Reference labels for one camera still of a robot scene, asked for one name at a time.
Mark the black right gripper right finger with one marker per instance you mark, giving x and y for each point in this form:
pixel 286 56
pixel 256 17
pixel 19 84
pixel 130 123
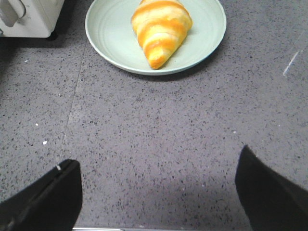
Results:
pixel 270 201

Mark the white Toshiba toaster oven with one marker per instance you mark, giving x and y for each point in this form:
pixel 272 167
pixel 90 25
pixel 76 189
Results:
pixel 39 20

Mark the yellow striped croissant bread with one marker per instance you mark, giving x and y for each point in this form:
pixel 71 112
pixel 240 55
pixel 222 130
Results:
pixel 161 26

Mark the lower beige timer knob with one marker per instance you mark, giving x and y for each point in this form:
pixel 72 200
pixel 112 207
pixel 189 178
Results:
pixel 11 11

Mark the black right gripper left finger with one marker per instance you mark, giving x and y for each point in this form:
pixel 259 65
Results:
pixel 52 203

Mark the light green plate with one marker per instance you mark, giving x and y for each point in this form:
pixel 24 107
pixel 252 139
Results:
pixel 110 33

